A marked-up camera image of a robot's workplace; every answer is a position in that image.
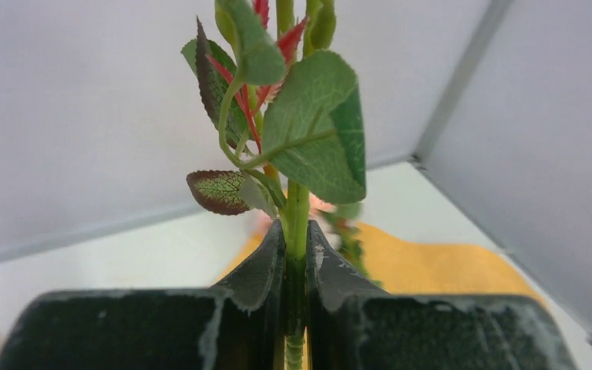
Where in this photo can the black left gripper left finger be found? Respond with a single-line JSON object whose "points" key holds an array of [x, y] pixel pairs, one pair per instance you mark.
{"points": [[236, 323]]}

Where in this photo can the orange wrapping paper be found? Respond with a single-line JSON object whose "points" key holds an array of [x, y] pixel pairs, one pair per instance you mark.
{"points": [[405, 267]]}

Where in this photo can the single artificial flower stem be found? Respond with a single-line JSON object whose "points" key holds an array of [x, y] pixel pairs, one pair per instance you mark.
{"points": [[288, 114]]}

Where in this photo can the pink artificial flower bouquet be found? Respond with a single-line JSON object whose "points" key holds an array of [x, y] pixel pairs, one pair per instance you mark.
{"points": [[342, 232]]}

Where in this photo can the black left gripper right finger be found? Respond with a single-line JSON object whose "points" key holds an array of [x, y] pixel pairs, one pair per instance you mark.
{"points": [[354, 324]]}

